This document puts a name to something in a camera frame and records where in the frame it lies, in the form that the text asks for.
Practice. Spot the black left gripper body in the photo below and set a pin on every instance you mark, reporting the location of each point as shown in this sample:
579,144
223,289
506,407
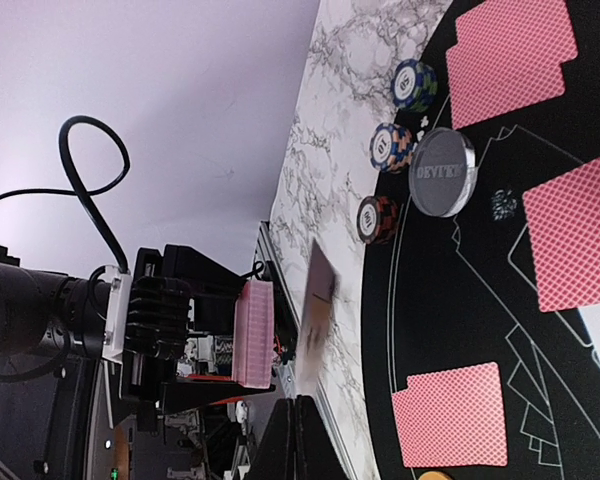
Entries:
172,296

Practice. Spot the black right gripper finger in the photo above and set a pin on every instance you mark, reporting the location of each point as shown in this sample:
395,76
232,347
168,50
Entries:
296,445

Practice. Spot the red playing card deck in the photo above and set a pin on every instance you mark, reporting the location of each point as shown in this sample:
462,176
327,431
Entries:
253,338

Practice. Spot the card edge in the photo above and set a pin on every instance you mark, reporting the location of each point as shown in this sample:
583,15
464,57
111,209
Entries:
321,286

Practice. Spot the orange big blind button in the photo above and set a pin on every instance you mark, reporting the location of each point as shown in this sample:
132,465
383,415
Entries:
449,474

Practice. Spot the red poker chip stack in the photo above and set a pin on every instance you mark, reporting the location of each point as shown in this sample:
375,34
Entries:
377,219

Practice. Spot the black white poker chip stack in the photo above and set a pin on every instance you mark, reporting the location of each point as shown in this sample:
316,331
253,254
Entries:
391,148

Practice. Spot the green poker chip stack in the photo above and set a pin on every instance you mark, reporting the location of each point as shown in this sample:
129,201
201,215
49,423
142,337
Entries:
414,86

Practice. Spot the red burn card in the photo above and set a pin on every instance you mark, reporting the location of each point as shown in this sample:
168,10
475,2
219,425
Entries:
563,217

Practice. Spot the round black poker mat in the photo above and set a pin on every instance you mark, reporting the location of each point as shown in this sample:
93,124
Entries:
458,291

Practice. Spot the silver dealer button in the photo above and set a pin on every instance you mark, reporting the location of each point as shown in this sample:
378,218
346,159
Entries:
443,173

